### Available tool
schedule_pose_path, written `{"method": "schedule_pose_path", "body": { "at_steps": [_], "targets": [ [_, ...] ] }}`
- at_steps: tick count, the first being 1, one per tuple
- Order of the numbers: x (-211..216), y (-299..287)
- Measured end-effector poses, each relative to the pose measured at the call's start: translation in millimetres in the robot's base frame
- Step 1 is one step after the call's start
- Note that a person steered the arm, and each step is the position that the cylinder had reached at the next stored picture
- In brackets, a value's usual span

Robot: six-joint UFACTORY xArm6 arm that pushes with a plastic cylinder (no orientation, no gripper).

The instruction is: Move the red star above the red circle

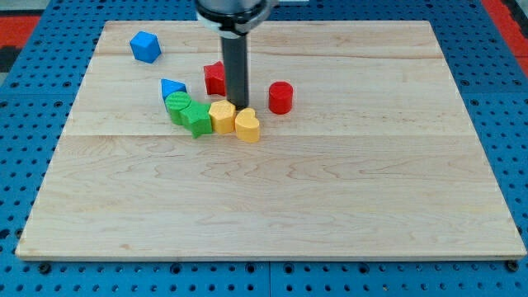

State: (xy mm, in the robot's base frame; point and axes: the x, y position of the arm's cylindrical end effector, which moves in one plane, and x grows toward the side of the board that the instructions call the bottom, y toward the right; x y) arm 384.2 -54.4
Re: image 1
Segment red star block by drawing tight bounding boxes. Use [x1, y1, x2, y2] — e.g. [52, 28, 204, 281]
[203, 61, 226, 96]

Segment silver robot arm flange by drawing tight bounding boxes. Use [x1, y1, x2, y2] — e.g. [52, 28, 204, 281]
[195, 0, 278, 39]

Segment green star block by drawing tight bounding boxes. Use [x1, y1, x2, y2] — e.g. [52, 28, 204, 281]
[181, 101, 213, 138]

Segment yellow heart block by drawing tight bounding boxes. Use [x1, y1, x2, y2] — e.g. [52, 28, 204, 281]
[235, 107, 260, 143]

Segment yellow hexagon block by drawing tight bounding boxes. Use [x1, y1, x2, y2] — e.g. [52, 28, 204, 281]
[209, 100, 236, 134]

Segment red cylinder block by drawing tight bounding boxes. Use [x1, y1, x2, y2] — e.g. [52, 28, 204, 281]
[268, 81, 294, 115]

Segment light wooden board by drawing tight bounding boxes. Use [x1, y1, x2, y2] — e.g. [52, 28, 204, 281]
[16, 21, 526, 262]

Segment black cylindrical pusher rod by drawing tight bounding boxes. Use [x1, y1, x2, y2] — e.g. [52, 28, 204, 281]
[221, 35, 249, 110]

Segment green cylinder block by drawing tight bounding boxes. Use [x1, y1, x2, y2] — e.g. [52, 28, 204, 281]
[165, 92, 191, 125]

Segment blue triangle block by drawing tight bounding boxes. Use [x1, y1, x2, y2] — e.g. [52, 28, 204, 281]
[160, 78, 187, 103]

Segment blue cube block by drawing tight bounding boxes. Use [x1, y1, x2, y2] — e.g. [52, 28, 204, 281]
[130, 31, 161, 64]

